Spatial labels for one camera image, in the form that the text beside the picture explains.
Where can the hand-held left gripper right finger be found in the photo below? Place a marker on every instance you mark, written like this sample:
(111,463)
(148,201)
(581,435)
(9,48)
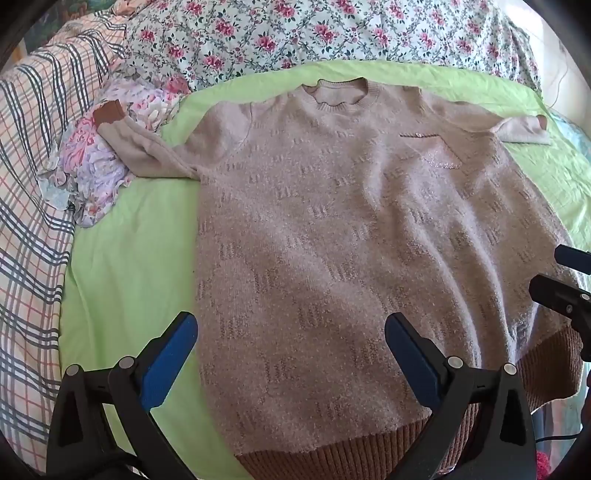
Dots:
(413,364)

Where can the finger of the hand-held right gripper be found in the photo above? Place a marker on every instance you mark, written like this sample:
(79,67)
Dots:
(558,295)
(575,255)

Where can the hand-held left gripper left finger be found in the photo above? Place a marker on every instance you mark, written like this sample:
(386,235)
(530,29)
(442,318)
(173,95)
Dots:
(168,360)

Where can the beige knitted sweater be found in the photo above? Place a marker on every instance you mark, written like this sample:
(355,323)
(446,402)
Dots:
(323,230)

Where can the light green bed sheet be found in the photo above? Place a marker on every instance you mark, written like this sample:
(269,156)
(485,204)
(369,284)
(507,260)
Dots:
(138,258)

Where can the light blue patterned cloth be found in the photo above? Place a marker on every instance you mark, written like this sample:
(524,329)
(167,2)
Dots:
(577,134)

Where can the magenta fuzzy cloth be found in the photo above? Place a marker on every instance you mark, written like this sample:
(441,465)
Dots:
(554,466)

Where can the plaid checked blanket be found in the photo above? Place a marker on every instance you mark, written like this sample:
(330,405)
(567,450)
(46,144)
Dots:
(27,230)

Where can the pastel floral ruffled cloth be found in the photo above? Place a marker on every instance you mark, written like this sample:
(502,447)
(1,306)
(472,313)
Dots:
(97,170)

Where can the pink rose floral quilt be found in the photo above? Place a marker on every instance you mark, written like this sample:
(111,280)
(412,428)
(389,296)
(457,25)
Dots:
(277,37)

